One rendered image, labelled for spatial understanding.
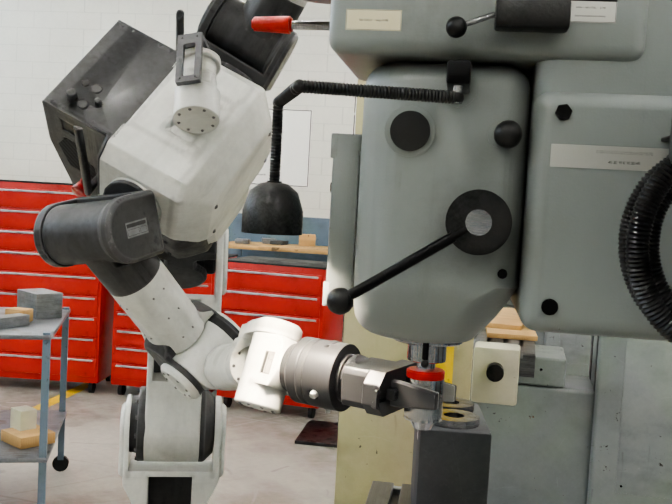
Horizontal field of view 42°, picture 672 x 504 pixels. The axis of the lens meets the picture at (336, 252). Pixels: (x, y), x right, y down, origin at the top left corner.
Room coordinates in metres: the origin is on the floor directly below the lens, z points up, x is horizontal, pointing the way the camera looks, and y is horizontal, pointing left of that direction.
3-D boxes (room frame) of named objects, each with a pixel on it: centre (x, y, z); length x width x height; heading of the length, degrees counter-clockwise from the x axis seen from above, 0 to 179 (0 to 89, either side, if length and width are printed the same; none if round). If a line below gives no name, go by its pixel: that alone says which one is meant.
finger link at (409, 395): (1.03, -0.10, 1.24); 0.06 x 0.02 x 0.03; 60
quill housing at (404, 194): (1.05, -0.12, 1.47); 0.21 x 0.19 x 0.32; 172
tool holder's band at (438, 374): (1.05, -0.12, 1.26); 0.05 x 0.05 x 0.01
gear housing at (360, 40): (1.05, -0.16, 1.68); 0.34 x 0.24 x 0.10; 82
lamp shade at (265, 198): (1.03, 0.08, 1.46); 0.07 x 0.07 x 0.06
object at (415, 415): (1.05, -0.12, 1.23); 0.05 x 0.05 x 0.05
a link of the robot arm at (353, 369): (1.10, -0.04, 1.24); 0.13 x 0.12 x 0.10; 150
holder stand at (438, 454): (1.54, -0.22, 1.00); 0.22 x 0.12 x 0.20; 177
